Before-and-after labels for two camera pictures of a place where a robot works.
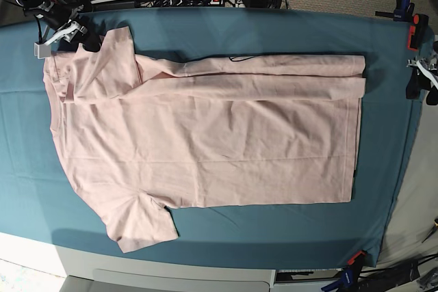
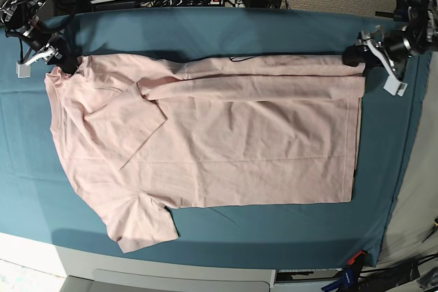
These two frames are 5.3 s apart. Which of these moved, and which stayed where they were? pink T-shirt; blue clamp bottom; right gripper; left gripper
Moved: right gripper; left gripper
Stayed: pink T-shirt; blue clamp bottom
